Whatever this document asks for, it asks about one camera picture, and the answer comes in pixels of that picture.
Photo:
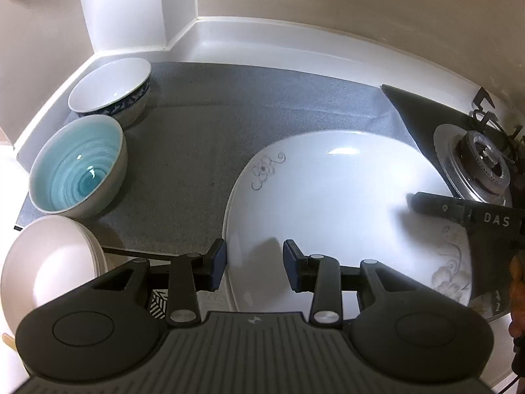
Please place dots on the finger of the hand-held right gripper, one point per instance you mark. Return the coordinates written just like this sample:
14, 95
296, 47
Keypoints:
439, 207

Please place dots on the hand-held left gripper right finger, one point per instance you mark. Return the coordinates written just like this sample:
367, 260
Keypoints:
291, 266

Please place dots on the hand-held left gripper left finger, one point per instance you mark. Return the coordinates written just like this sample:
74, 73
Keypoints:
217, 263

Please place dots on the white floral square plate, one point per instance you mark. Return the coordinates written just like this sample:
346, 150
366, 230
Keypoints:
344, 197

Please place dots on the teal glazed bowl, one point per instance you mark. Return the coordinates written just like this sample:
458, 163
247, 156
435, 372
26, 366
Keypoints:
78, 164

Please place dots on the white bowl with blue band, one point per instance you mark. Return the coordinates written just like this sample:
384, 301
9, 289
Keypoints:
110, 86

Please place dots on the person's right hand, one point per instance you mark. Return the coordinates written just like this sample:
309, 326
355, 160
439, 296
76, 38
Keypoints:
517, 291

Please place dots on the metal gas burner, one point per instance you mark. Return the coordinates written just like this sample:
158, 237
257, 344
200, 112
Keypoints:
475, 160

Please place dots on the black glass gas stove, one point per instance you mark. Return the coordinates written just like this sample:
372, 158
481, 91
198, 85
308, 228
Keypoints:
414, 111

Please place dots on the black pan support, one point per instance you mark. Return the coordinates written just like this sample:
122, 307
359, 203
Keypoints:
486, 108

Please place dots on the grey and white printed cloth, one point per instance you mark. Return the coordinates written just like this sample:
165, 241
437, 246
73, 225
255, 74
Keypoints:
213, 111

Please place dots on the small wooden tag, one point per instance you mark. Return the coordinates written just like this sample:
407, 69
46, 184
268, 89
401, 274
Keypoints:
6, 339

